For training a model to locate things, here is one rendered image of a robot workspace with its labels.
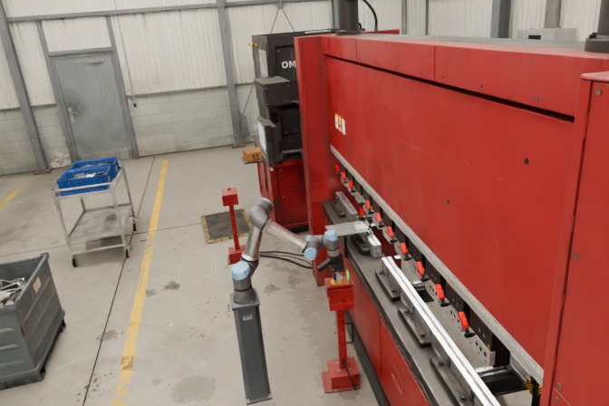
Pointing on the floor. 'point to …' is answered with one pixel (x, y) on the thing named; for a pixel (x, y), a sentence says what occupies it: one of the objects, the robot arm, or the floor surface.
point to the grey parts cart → (98, 217)
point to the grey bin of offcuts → (27, 320)
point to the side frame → (583, 262)
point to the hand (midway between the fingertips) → (334, 282)
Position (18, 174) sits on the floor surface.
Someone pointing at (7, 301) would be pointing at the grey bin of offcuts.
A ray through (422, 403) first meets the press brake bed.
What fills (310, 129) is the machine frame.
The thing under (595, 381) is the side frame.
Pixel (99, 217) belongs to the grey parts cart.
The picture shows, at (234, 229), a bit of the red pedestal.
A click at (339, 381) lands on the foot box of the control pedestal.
